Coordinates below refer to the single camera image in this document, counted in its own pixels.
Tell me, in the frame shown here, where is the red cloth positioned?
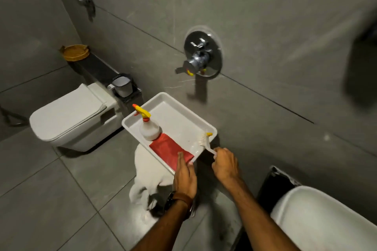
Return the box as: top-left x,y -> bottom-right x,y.
149,133 -> 195,172

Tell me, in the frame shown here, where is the white brush yellow tip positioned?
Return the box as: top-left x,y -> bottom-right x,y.
198,132 -> 217,156

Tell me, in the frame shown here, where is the chrome shower mixer valve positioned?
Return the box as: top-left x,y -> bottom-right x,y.
175,30 -> 223,79

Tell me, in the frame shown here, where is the black waste bin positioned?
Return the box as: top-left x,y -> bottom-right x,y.
256,166 -> 303,216

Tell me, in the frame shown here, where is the yellow woven basket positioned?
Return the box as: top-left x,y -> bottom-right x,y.
60,44 -> 90,62

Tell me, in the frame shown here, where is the person's right hand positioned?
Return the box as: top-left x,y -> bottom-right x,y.
211,147 -> 240,184

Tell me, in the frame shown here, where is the white sink basin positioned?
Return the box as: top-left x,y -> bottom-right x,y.
270,185 -> 377,251

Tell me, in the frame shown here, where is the white towel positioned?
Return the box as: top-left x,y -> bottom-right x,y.
129,143 -> 178,212

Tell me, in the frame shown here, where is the black cup holder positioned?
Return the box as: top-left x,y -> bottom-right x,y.
112,73 -> 142,103

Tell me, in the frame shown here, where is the person's left hand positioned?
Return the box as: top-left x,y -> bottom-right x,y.
173,151 -> 198,200

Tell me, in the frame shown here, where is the white spray bottle yellow trigger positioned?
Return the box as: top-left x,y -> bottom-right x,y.
132,103 -> 161,142

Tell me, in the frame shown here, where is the white cup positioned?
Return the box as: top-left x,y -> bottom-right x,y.
107,76 -> 132,98

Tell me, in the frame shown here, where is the white toilet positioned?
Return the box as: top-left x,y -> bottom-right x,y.
29,83 -> 119,153

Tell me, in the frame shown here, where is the white plastic tray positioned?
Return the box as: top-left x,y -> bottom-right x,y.
122,92 -> 218,175

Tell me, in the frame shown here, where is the brown strap wristwatch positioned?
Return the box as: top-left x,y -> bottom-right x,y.
163,190 -> 195,221

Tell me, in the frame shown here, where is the person's right forearm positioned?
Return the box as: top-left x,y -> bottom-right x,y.
226,177 -> 301,251

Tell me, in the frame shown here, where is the dark hose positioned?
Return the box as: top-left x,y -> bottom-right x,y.
0,106 -> 29,127

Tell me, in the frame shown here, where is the person's left forearm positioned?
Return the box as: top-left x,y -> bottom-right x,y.
132,198 -> 191,251

